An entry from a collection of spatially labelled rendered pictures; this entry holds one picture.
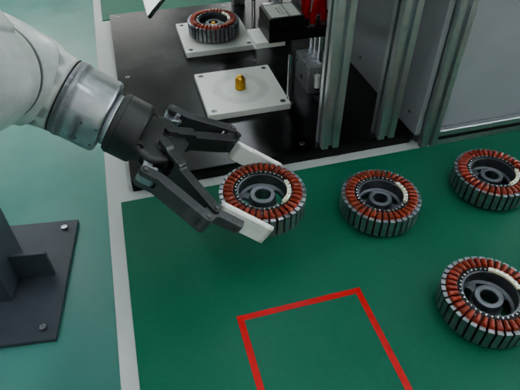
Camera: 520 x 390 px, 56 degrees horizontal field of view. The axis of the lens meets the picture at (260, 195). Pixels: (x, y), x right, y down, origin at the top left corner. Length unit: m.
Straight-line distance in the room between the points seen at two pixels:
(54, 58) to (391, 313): 0.48
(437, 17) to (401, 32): 0.06
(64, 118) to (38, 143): 1.73
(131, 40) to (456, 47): 0.69
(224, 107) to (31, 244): 1.10
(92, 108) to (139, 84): 0.44
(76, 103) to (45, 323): 1.10
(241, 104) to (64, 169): 1.32
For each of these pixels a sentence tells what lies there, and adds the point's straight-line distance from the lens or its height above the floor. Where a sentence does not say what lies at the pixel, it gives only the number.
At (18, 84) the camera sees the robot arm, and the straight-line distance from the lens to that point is 0.45.
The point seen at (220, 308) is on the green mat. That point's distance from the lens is 0.61.
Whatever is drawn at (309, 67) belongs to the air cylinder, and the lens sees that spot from 0.92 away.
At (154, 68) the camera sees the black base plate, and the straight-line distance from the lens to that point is 1.05.
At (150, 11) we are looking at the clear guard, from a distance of 0.65.
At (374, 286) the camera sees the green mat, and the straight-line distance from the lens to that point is 0.65.
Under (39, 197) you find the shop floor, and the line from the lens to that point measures 2.02.
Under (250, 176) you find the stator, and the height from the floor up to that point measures 0.83.
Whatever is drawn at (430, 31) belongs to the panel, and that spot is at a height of 0.94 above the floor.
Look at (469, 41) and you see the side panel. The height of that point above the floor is 0.93.
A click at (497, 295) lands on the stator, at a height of 0.78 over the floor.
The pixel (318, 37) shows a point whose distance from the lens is 0.93.
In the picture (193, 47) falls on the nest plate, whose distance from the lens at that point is 1.09.
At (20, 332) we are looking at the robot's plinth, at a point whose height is 0.02.
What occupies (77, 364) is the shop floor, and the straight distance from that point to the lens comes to 1.51.
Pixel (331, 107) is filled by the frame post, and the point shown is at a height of 0.85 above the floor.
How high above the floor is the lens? 1.25
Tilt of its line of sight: 43 degrees down
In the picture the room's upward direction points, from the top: straight up
